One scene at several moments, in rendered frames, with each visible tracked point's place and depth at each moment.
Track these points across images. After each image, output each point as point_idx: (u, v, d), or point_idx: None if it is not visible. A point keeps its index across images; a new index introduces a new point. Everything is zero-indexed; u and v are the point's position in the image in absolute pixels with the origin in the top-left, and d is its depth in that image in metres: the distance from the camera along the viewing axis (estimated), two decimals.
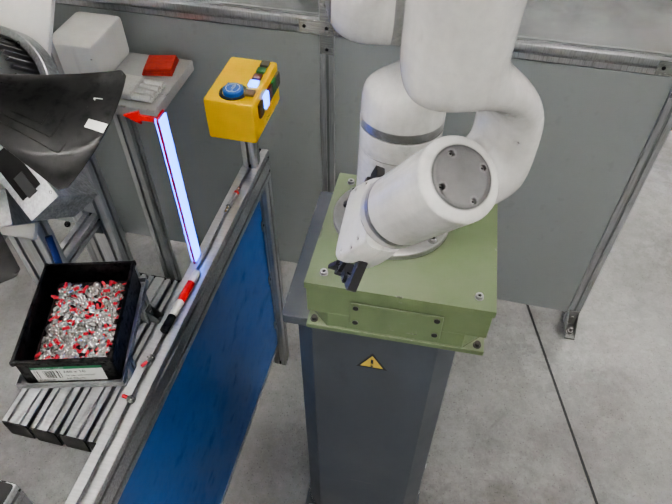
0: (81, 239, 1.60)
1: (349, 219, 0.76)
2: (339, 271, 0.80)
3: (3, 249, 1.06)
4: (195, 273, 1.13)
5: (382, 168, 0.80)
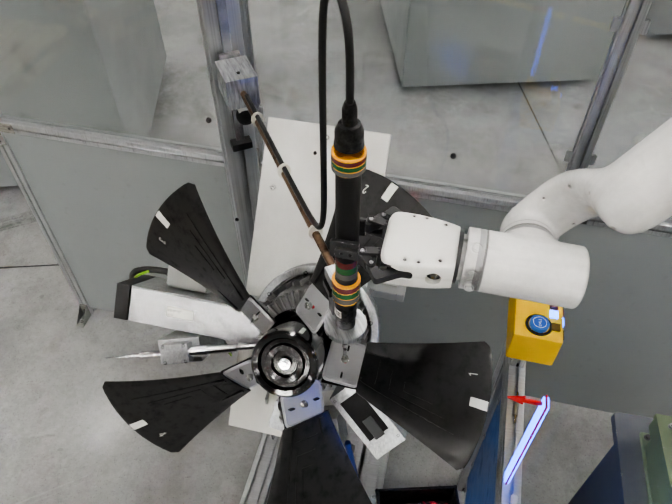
0: None
1: None
2: (371, 227, 0.88)
3: (360, 491, 1.16)
4: (515, 499, 1.23)
5: (378, 280, 0.79)
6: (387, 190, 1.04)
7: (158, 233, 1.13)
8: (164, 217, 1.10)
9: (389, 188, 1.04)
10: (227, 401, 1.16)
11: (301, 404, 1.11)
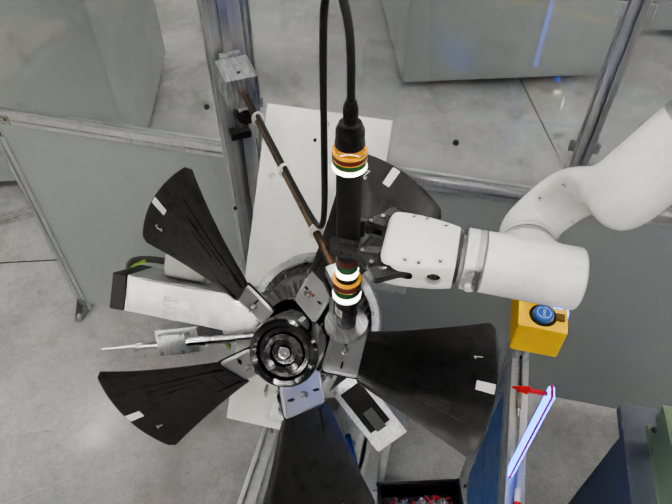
0: None
1: None
2: (370, 228, 0.88)
3: (361, 484, 1.14)
4: (519, 493, 1.21)
5: (378, 279, 0.80)
6: (389, 175, 1.02)
7: (154, 220, 1.10)
8: (160, 203, 1.07)
9: (391, 173, 1.02)
10: (225, 392, 1.14)
11: (300, 395, 1.08)
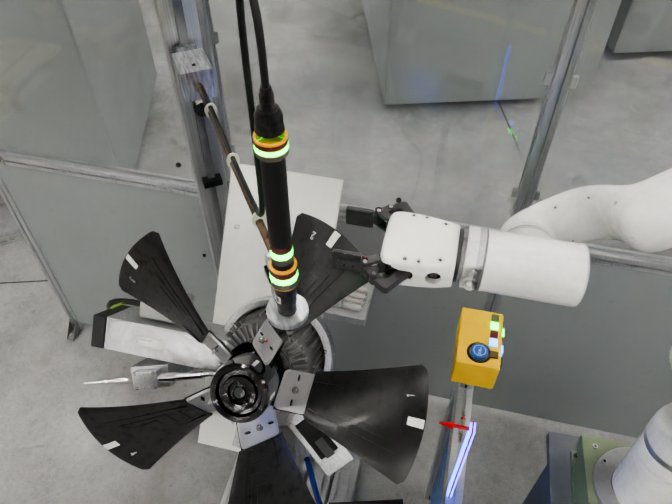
0: None
1: None
2: (380, 219, 0.89)
3: None
4: None
5: (388, 288, 0.78)
6: (331, 238, 1.16)
7: (128, 273, 1.25)
8: (132, 259, 1.22)
9: (333, 236, 1.16)
10: (191, 424, 1.29)
11: (256, 427, 1.23)
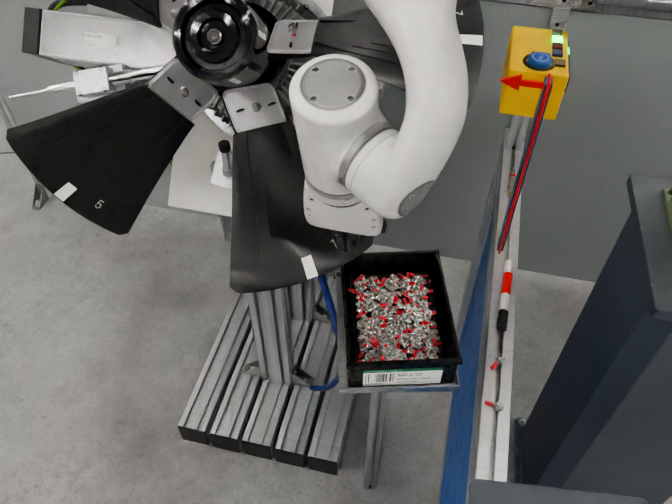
0: None
1: None
2: None
3: (134, 209, 0.98)
4: (510, 264, 1.00)
5: (385, 229, 0.80)
6: (470, 36, 0.82)
7: None
8: None
9: (474, 37, 0.82)
10: (132, 8, 0.92)
11: (182, 88, 0.89)
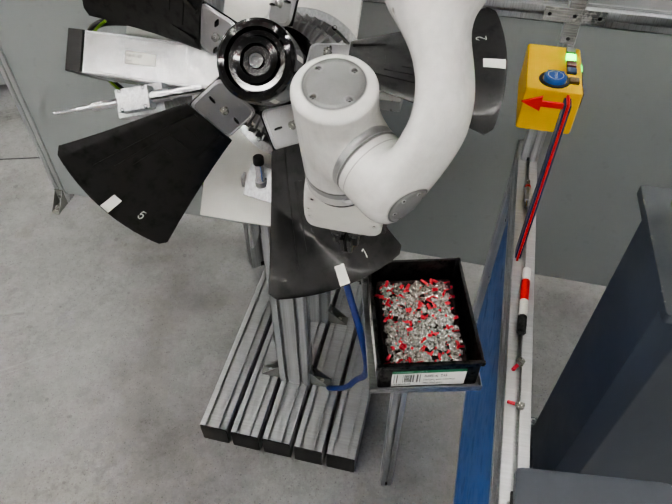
0: None
1: None
2: None
3: (174, 220, 1.04)
4: (528, 271, 1.06)
5: (385, 229, 0.80)
6: (494, 60, 0.88)
7: None
8: None
9: (498, 61, 0.88)
10: (174, 31, 0.98)
11: (222, 107, 0.95)
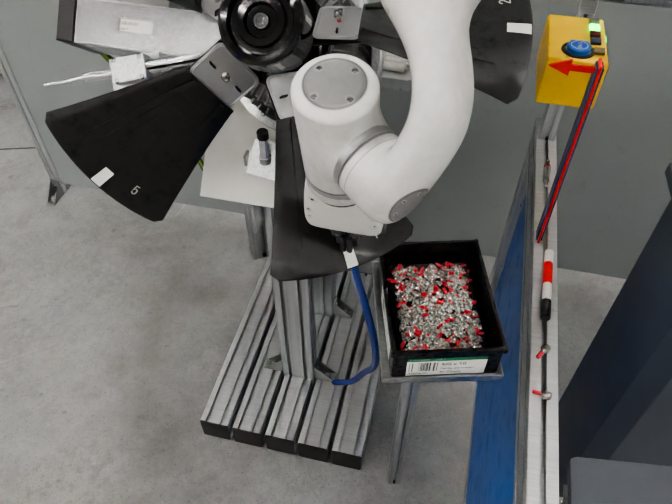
0: None
1: None
2: None
3: (170, 196, 0.97)
4: (551, 253, 1.00)
5: (385, 229, 0.80)
6: (519, 25, 0.81)
7: None
8: None
9: (523, 25, 0.81)
10: None
11: (223, 73, 0.88)
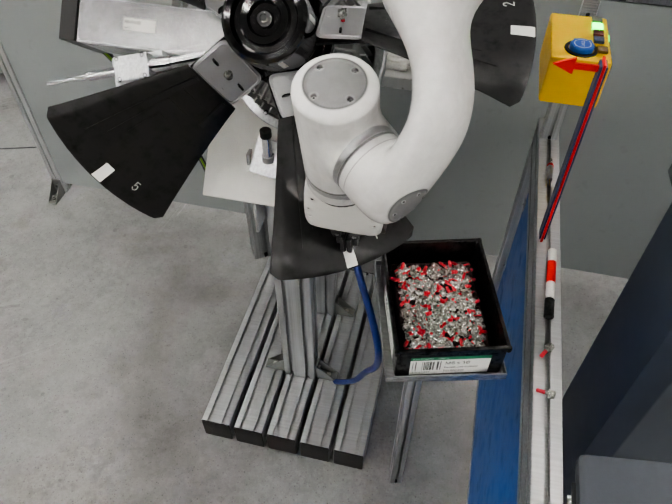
0: None
1: None
2: None
3: (170, 193, 0.97)
4: (554, 252, 0.99)
5: (385, 229, 0.80)
6: (523, 27, 0.81)
7: None
8: None
9: (527, 28, 0.81)
10: None
11: (226, 71, 0.88)
